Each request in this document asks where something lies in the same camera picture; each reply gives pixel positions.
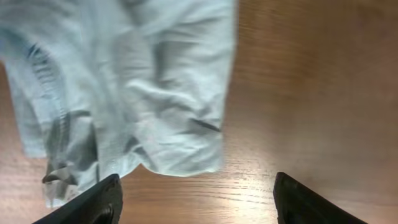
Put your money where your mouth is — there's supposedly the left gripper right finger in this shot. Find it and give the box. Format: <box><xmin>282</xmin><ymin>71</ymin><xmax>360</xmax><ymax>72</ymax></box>
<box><xmin>273</xmin><ymin>172</ymin><xmax>366</xmax><ymax>224</ymax></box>

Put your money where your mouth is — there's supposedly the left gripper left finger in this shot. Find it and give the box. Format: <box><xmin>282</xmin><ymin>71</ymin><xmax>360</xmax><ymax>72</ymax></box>
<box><xmin>34</xmin><ymin>174</ymin><xmax>123</xmax><ymax>224</ymax></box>

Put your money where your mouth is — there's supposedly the light blue t-shirt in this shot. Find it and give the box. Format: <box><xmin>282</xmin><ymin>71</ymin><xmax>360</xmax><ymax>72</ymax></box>
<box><xmin>1</xmin><ymin>0</ymin><xmax>238</xmax><ymax>208</ymax></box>

